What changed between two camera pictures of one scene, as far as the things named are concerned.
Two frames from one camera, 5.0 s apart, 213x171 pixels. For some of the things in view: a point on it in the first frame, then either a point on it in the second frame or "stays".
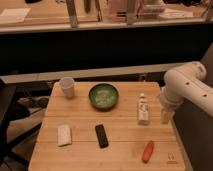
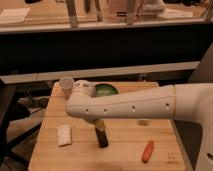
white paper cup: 67,83 stays
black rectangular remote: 101,136 stays
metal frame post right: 130,12 stays
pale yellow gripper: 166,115 → 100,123
